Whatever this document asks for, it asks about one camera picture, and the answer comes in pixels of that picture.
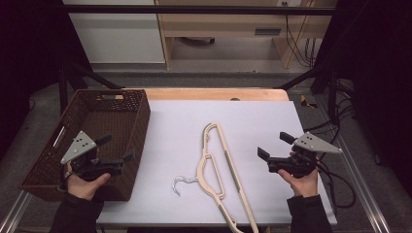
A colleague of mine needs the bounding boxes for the black floor cables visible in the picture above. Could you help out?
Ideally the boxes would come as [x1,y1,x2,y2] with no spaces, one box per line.
[303,79,358,139]

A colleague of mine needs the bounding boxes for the black curtain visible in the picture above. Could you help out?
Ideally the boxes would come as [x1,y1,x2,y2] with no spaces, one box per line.
[319,0,412,198]
[0,0,86,159]

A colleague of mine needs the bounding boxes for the grey curved floor object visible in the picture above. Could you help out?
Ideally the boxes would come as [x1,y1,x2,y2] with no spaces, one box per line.
[179,36,216,46]

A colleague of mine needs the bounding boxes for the yellow and black tape piece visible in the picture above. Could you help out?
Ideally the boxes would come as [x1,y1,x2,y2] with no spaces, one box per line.
[299,94,319,110]

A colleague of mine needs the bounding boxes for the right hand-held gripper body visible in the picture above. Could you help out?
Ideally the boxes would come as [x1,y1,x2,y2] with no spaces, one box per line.
[266,131,344,180]

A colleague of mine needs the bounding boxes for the black hanging cables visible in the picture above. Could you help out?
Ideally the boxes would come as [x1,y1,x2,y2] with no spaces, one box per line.
[281,1,316,68]

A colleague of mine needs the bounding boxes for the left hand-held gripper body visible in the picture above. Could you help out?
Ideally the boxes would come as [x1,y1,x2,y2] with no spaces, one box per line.
[60,130,125,182]

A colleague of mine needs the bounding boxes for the beige plastic clothes hanger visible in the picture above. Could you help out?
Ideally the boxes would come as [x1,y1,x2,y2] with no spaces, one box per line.
[171,121,260,233]

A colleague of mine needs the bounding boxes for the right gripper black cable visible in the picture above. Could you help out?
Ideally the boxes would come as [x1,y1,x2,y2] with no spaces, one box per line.
[315,158,358,210]

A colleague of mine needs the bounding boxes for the black horizontal frame bar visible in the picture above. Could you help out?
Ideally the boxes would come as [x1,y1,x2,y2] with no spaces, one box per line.
[62,4,338,16]

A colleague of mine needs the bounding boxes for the person's right hand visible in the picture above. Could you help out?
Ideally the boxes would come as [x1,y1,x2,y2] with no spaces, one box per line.
[277,168,321,199]

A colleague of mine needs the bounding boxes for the white cabinet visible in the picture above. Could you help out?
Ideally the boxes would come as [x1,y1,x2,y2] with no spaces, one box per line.
[62,0,166,64]

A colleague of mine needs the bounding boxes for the person's left hand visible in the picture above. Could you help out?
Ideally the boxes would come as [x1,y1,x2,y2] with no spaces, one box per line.
[64,162,112,202]

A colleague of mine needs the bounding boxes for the aluminium rail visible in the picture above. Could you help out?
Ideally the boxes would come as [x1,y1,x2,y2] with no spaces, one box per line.
[315,96,393,233]
[0,189,34,233]

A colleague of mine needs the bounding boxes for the black diagonal frame strut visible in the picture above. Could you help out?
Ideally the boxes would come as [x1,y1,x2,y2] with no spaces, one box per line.
[277,62,340,125]
[58,62,126,115]

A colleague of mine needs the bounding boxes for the brown woven plastic basket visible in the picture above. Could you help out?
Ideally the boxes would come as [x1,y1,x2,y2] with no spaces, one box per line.
[18,88,152,202]

